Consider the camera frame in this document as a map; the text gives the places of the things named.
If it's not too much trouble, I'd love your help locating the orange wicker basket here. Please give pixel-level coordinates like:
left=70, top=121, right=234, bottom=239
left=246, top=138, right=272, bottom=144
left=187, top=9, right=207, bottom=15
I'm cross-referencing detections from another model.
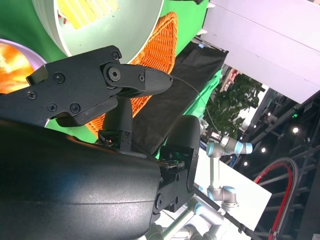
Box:
left=87, top=11, right=179, bottom=140

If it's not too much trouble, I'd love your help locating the pale green bowl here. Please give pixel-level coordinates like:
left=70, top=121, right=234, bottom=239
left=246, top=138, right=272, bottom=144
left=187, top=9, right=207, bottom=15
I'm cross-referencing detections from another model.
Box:
left=31, top=0, right=165, bottom=65

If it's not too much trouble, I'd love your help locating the thin white cable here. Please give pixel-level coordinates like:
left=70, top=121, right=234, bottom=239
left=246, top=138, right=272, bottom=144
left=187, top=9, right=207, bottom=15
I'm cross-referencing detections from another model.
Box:
left=171, top=75, right=222, bottom=132

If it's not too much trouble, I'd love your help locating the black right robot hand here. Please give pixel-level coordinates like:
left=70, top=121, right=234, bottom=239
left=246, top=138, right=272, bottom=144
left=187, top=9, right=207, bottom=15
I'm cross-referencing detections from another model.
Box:
left=0, top=44, right=201, bottom=240

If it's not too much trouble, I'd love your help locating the white table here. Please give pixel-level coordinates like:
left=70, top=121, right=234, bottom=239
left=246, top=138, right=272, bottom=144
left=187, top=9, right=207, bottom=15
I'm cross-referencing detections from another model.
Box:
left=153, top=139, right=273, bottom=240

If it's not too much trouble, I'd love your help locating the orange striped croissant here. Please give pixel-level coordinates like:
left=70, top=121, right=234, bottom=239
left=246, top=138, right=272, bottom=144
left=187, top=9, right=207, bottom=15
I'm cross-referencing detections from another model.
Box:
left=0, top=42, right=38, bottom=95

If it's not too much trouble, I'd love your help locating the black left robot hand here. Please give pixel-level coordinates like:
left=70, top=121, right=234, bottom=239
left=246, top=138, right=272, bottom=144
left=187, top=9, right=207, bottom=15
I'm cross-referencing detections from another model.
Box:
left=174, top=0, right=204, bottom=6

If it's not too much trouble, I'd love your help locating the white partition wall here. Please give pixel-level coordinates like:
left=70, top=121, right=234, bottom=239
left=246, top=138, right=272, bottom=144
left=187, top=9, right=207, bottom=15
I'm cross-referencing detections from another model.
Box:
left=201, top=0, right=320, bottom=105

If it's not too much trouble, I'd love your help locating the black backdrop curtain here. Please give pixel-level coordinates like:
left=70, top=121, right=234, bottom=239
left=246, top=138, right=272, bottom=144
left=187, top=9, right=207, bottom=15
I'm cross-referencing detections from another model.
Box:
left=131, top=41, right=230, bottom=161

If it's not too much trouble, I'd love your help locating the green tablecloth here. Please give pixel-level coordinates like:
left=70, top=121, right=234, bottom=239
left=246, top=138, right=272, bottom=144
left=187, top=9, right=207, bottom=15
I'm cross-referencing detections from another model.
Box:
left=0, top=0, right=224, bottom=161

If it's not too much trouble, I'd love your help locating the yellow cake slice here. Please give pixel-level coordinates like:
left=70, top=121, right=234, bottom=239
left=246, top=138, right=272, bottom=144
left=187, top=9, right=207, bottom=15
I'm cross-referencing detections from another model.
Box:
left=56, top=0, right=120, bottom=30

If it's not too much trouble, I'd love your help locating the red hose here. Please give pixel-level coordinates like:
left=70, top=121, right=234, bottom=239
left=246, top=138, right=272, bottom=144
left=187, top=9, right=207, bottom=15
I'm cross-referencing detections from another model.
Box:
left=253, top=157, right=298, bottom=240

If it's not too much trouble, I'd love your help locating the lavender plate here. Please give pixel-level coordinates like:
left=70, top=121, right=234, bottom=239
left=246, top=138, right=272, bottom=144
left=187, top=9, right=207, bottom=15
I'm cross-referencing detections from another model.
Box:
left=0, top=37, right=51, bottom=127

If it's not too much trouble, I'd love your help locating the green leafy plant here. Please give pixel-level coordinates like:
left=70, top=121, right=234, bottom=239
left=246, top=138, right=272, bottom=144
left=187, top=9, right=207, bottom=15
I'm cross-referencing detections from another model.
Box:
left=203, top=73, right=266, bottom=137

